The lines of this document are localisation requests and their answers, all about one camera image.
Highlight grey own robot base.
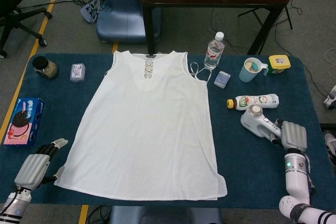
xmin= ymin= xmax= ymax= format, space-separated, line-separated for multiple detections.
xmin=109 ymin=206 xmax=223 ymax=224

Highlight dark blue table cloth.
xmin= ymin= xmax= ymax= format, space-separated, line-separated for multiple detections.
xmin=0 ymin=52 xmax=332 ymax=211

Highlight grey sneaker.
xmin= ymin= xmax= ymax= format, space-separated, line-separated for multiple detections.
xmin=323 ymin=130 xmax=336 ymax=159

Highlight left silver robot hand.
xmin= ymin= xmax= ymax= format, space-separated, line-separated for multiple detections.
xmin=14 ymin=137 xmax=69 ymax=190

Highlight grey device on floor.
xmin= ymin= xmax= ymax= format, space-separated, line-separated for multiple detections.
xmin=323 ymin=85 xmax=336 ymax=110

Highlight white handheld steam iron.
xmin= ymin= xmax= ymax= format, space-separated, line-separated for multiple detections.
xmin=240 ymin=104 xmax=283 ymax=141

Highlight power strip with cables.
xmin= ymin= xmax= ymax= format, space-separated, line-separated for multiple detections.
xmin=80 ymin=0 xmax=106 ymax=23

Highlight green tub yellow lid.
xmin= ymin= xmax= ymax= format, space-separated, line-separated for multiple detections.
xmin=268 ymin=55 xmax=291 ymax=74

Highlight white sleeveless top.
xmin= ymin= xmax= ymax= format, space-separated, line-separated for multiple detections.
xmin=54 ymin=49 xmax=228 ymax=201

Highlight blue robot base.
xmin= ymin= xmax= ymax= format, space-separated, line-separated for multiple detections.
xmin=96 ymin=0 xmax=161 ymax=44

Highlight clear plastic water bottle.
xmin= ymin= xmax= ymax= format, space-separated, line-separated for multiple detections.
xmin=204 ymin=31 xmax=225 ymax=71

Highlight clear plastic box purple content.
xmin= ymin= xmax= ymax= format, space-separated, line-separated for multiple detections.
xmin=69 ymin=62 xmax=87 ymax=83

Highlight light blue mug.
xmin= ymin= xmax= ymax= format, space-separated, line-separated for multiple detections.
xmin=238 ymin=57 xmax=269 ymax=82

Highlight white drink bottle yellow cap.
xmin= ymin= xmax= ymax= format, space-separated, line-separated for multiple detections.
xmin=226 ymin=93 xmax=279 ymax=110

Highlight glass jar black lid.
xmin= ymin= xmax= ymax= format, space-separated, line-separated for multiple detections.
xmin=31 ymin=56 xmax=58 ymax=79

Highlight white cord loop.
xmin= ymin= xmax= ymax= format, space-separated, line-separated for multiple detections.
xmin=189 ymin=62 xmax=211 ymax=83

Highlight black stand legs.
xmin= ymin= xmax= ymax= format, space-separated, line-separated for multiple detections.
xmin=238 ymin=6 xmax=293 ymax=30

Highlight blue grey card pack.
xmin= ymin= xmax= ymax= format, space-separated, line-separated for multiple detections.
xmin=213 ymin=71 xmax=232 ymax=88

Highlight blue cookie box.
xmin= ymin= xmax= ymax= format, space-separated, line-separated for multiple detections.
xmin=3 ymin=97 xmax=45 ymax=148

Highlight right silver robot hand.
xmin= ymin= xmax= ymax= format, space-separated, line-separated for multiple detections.
xmin=270 ymin=120 xmax=308 ymax=153

